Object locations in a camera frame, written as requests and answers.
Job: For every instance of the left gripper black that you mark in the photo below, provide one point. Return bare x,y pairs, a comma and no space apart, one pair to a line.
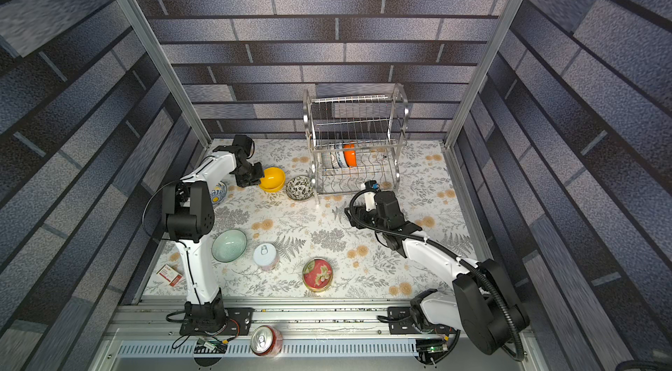
260,174

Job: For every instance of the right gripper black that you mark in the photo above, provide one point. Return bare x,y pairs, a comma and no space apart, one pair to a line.
362,219

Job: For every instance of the yellow plastic bowl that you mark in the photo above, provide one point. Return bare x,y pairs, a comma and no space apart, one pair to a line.
273,180

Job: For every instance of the orange plastic bowl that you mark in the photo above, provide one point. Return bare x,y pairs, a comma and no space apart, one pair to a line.
350,155

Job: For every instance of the white brown dotted bowl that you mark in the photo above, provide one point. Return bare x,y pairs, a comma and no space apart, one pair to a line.
334,160

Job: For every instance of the blue white floral bowl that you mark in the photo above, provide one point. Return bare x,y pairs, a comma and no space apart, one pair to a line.
340,157

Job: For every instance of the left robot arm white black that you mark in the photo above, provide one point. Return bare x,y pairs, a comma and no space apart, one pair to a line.
188,216

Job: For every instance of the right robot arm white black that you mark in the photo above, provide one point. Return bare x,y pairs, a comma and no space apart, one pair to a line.
483,304

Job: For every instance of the stainless steel dish rack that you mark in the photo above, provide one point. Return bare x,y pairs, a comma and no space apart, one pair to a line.
375,123

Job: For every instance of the blue yellow patterned plate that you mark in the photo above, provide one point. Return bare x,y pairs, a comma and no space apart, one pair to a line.
219,194

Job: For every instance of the black white leaf bowl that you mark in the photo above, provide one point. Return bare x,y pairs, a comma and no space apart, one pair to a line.
299,188

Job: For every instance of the pale green ceramic bowl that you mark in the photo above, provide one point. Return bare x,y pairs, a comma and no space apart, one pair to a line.
229,246

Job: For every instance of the red floral bowl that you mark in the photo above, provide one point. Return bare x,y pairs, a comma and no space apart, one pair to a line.
317,274

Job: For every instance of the small red white box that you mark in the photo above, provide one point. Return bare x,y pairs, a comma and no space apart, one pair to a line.
170,275

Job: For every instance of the glass jar black lid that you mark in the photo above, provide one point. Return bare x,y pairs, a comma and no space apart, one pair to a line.
497,334

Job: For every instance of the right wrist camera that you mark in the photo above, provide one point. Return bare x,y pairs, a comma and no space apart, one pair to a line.
372,188

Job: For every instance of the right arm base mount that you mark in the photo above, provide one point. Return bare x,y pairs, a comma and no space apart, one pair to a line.
399,322

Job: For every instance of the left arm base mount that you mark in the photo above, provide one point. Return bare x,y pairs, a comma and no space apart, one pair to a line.
209,321

